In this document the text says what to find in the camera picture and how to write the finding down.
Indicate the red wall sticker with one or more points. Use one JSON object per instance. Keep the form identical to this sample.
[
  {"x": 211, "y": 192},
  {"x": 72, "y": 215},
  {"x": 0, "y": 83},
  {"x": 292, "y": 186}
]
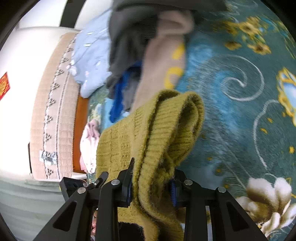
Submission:
[{"x": 4, "y": 85}]

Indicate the pink folded garment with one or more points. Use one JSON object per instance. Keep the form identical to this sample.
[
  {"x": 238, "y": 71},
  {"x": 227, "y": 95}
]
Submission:
[{"x": 88, "y": 146}]

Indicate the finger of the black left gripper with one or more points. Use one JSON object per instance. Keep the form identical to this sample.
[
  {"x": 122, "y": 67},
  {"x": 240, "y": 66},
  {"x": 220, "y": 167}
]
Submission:
[{"x": 99, "y": 182}]

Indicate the orange wooden bed frame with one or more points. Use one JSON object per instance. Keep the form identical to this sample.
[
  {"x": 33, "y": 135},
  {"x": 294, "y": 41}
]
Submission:
[{"x": 80, "y": 122}]

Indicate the royal blue garment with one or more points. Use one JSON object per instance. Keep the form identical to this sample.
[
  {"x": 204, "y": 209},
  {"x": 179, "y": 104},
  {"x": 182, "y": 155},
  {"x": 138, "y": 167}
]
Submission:
[{"x": 125, "y": 91}]

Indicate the olive green knit sweater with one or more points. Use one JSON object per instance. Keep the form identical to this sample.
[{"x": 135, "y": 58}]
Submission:
[{"x": 158, "y": 136}]

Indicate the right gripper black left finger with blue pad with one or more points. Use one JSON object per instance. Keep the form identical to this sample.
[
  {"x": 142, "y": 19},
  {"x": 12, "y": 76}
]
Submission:
[{"x": 73, "y": 221}]

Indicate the beige quilted headboard cover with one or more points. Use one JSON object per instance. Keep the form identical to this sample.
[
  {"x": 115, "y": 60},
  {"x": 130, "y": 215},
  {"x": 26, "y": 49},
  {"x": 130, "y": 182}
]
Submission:
[{"x": 53, "y": 119}]

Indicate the light blue floral duvet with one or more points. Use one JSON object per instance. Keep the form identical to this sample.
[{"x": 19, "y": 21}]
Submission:
[{"x": 89, "y": 63}]

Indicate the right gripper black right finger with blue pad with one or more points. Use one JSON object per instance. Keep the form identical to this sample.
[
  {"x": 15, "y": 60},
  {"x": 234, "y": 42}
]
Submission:
[{"x": 229, "y": 221}]

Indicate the white black wardrobe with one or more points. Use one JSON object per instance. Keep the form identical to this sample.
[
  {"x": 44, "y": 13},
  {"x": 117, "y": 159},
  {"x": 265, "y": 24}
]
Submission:
[{"x": 71, "y": 13}]

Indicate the beige garment yellow print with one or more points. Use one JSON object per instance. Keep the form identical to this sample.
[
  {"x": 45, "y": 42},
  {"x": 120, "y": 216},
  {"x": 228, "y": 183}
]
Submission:
[{"x": 164, "y": 57}]

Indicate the dark grey garment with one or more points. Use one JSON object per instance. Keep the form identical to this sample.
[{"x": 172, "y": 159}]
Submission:
[{"x": 133, "y": 23}]

